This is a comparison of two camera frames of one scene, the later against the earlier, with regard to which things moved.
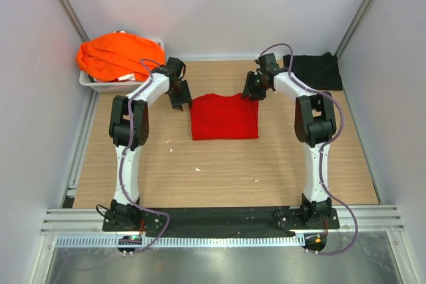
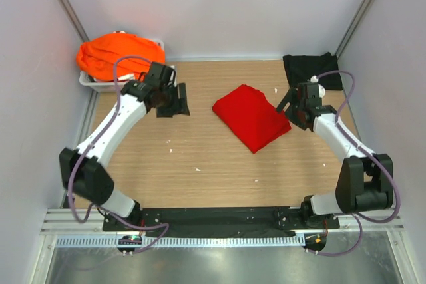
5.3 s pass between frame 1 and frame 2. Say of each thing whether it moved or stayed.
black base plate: stayed
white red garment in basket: stayed
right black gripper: moved
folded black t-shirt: stayed
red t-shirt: moved
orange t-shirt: stayed
